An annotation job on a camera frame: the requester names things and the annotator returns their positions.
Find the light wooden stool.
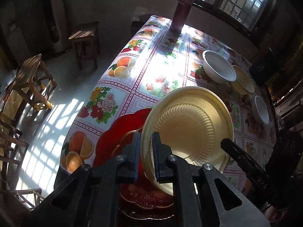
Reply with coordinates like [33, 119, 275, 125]
[12, 54, 57, 112]

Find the small white paper bowl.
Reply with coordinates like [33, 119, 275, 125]
[252, 95, 270, 124]

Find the gold paper plate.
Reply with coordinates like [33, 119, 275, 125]
[140, 86, 234, 195]

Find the beige paper bowl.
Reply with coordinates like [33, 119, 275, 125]
[231, 65, 254, 95]

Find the maroon thermos bottle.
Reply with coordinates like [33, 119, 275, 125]
[169, 0, 194, 36]

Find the wooden chair frame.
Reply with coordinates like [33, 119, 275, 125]
[1, 120, 45, 211]

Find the floral fruit tablecloth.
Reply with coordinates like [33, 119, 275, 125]
[59, 14, 277, 194]

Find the dark wooden stool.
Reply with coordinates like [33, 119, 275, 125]
[69, 21, 100, 70]

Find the red scalloped plate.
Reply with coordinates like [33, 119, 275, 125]
[92, 107, 176, 220]

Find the large white paper bowl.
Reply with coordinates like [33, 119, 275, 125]
[202, 50, 237, 84]

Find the white tower air conditioner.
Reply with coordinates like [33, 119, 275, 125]
[50, 0, 69, 53]

